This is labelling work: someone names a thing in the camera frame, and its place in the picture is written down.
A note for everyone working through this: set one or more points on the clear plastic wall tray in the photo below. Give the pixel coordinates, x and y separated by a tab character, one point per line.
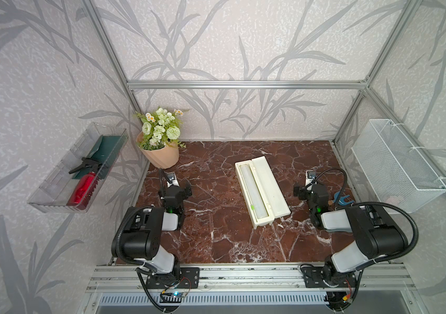
75	181

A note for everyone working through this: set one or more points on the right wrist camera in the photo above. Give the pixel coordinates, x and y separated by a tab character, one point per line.
310	176

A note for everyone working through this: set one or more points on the potted white flower plant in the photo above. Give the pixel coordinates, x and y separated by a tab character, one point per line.
159	139

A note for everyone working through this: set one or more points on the blue plastic clip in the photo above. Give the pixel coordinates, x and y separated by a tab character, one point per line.
343	200

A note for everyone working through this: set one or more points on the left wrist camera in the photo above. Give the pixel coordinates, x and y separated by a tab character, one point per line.
171	179

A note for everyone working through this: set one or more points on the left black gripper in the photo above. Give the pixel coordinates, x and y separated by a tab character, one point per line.
186	191

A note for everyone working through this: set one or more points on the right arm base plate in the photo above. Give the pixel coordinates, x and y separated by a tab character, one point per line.
324	277

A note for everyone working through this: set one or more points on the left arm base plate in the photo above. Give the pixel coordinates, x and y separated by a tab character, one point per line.
184	278

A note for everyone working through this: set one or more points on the pink object in basket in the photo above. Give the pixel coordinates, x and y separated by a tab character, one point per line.
395	201

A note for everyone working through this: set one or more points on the clear plastic wrap roll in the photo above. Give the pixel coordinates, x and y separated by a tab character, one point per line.
256	200

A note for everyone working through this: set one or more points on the green circuit board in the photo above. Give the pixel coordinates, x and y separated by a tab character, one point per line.
176	296

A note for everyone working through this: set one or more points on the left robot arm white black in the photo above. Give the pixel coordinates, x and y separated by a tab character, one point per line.
138	238

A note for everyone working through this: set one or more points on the cream plastic wrap dispenser base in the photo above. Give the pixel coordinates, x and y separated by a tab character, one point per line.
255	222

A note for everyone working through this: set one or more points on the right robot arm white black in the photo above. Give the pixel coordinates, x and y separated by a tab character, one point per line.
381	231

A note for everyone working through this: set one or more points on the red spray bottle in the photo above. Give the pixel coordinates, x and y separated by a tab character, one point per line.
83	191

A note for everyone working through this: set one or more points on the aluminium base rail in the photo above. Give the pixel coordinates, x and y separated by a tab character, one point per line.
246	278

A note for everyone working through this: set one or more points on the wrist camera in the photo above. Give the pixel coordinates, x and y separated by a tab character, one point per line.
310	176
171	179

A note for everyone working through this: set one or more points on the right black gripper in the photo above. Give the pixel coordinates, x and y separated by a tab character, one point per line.
302	191

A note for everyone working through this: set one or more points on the green cloth in tray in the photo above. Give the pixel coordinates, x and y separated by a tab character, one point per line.
106	151

